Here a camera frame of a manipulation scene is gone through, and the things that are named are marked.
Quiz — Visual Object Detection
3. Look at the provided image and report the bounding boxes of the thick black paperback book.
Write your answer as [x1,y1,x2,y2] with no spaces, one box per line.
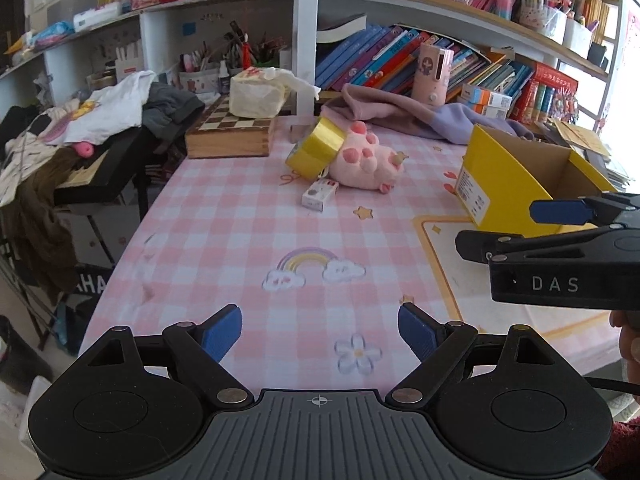
[316,12,368,43]

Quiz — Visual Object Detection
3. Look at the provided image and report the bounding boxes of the brown kraft envelope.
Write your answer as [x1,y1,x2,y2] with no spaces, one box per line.
[552,119,612,158]

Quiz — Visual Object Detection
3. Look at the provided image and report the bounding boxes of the black side table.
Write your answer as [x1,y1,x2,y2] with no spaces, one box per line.
[52,127,156,281]

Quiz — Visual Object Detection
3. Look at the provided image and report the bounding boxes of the small white printed box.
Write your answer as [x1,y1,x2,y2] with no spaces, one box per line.
[301,179,341,211]

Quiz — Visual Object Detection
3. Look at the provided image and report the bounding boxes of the yellow cardboard box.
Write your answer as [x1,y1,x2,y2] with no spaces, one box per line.
[452,124,621,238]

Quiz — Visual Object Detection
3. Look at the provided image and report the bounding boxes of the grey garment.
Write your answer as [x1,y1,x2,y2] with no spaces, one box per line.
[142,82,206,138]

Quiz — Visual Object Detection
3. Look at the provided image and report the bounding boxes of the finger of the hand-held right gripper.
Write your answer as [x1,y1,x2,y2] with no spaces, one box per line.
[456,224,640,261]
[530,191,640,226]

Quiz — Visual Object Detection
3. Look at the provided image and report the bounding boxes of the purple cloth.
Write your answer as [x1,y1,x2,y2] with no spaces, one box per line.
[322,84,538,147]

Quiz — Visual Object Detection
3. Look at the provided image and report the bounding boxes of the white bookshelf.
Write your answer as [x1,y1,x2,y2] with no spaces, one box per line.
[0,0,626,126]

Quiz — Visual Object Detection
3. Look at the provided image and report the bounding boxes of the person's right hand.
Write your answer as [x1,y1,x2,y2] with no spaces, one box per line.
[609,310,640,378]

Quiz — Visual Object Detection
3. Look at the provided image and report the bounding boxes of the wooden chess box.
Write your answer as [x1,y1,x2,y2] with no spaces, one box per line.
[185,94,276,159]

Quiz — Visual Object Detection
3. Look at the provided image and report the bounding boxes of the pink plush toy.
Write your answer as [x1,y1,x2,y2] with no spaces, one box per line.
[327,121,406,194]

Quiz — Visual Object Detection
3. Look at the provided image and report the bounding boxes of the white storage box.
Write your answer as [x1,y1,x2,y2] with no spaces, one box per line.
[562,15,593,58]

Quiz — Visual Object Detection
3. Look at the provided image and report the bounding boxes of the yellow tissue pack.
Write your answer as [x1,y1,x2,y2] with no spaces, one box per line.
[228,66,321,118]

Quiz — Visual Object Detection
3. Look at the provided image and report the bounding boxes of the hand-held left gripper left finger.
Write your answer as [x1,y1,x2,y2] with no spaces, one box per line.
[75,304,256,411]

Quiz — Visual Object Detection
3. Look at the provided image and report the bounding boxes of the blue wipes pack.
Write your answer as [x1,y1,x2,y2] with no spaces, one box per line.
[30,21,76,51]

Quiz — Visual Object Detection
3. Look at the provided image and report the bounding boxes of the thick red books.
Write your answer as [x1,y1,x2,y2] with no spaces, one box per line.
[510,62,581,126]

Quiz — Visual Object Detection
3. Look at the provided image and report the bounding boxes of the brown garment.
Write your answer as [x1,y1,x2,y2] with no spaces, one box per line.
[10,150,81,301]

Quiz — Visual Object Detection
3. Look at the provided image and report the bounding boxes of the pink checked tablecloth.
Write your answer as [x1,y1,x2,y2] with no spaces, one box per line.
[82,110,640,411]

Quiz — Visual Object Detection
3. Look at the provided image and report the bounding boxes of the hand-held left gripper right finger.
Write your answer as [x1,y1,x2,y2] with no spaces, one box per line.
[385,302,581,411]

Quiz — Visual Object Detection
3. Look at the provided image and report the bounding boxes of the person's right forearm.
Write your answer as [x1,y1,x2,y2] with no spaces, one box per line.
[597,420,640,480]

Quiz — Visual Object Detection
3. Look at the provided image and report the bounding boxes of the clear pen holder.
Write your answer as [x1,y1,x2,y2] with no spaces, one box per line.
[517,0,568,43]

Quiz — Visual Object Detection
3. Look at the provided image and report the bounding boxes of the pink cylindrical device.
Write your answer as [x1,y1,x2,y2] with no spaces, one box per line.
[411,42,455,105]

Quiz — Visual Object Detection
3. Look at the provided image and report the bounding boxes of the black cup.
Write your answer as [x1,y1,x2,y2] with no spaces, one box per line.
[586,40,608,72]

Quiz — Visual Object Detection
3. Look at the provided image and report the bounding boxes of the colourful sticker pack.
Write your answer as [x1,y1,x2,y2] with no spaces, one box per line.
[557,87,581,123]

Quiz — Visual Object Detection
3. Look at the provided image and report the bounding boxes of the pile of clothes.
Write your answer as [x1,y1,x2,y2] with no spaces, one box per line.
[0,70,158,191]

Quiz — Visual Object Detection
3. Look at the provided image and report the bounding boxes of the group of pen holders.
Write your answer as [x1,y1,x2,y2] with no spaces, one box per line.
[177,20,291,93]

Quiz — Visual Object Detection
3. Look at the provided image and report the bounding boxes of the black cable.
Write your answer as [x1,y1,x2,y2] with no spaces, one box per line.
[580,376,640,397]

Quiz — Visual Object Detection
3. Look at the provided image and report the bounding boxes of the yellow tape roll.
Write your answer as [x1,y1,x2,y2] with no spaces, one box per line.
[285,116,347,181]

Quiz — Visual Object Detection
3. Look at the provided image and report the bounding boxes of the row of leaning books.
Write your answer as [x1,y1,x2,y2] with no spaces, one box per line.
[315,22,536,103]

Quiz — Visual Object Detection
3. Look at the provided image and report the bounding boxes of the stack of loose papers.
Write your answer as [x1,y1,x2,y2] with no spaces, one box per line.
[595,157,631,193]

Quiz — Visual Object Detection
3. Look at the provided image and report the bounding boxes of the white rabbit-ear box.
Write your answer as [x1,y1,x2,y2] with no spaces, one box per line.
[115,45,146,83]

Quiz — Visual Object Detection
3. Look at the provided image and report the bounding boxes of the black keyboard bag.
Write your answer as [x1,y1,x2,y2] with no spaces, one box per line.
[65,260,116,356]

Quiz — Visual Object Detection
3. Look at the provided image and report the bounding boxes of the orange and blue carton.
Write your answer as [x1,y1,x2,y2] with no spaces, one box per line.
[460,84,513,109]
[470,103,512,122]

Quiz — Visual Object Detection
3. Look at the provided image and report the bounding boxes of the white wipes pack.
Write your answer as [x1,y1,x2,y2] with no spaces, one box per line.
[74,2,123,31]

